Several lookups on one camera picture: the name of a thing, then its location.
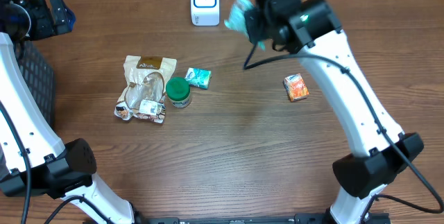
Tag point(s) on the small teal white packet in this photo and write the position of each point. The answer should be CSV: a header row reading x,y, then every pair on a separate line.
x,y
198,77

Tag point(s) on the teal tissue packet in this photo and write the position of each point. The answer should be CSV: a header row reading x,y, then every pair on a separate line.
x,y
236,20

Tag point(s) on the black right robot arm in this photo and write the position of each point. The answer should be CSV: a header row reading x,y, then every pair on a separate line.
x,y
379,148

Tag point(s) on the beige brown snack pouch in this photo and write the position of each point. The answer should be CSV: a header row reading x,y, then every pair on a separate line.
x,y
145,92

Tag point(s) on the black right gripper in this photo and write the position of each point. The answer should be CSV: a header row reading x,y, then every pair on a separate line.
x,y
257,24

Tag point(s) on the orange white snack packet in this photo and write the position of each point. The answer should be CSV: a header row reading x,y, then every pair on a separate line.
x,y
295,87

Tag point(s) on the green lid seasoning jar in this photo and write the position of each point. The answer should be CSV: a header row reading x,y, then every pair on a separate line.
x,y
179,92

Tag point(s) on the dark grey mesh basket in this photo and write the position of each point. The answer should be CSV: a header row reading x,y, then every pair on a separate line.
x,y
39,77

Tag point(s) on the white barcode scanner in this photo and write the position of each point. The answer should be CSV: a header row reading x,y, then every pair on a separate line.
x,y
205,12

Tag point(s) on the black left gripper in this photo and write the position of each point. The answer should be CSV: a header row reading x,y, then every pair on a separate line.
x,y
55,14

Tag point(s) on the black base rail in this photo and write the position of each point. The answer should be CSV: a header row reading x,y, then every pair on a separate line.
x,y
225,220

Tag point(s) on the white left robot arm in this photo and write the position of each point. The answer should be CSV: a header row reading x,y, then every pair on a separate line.
x,y
34,160

